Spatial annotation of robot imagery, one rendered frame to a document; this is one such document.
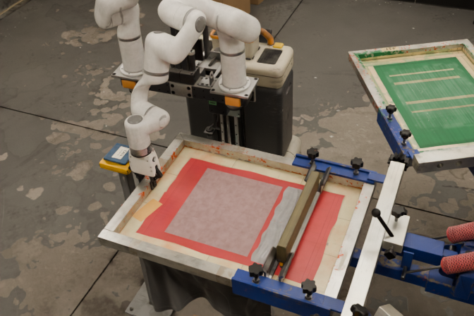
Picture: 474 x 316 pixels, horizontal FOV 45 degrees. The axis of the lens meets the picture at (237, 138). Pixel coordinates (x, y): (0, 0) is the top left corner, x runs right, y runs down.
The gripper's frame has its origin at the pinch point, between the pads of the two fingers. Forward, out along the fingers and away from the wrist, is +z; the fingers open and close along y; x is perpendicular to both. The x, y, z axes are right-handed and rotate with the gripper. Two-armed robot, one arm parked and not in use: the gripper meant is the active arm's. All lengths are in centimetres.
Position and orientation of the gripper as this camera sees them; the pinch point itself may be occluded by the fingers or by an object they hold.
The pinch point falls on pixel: (147, 182)
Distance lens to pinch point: 210.5
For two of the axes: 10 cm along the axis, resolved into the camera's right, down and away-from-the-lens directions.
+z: 0.5, 7.7, 6.3
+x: -3.9, 6.0, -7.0
